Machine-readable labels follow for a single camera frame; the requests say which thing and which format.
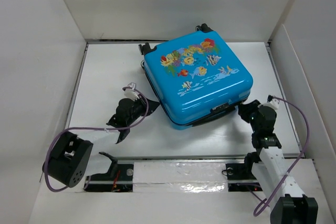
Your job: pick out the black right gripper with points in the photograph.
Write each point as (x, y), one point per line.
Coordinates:
(244, 109)

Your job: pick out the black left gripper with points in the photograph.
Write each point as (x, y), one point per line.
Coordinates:
(143, 104)

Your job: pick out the blue kids suitcase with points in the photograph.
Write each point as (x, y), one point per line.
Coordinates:
(196, 78)

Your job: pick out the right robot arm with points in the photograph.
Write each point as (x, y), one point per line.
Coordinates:
(287, 202)

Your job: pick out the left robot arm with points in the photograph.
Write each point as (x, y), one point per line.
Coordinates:
(68, 155)

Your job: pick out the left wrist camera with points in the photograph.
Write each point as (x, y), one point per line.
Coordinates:
(130, 91)

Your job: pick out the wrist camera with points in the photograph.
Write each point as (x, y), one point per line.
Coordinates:
(130, 91)
(272, 102)

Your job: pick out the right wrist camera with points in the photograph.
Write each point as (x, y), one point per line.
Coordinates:
(272, 102)

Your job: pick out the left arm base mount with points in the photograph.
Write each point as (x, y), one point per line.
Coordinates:
(118, 179)

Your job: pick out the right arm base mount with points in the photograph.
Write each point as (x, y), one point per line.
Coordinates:
(239, 179)

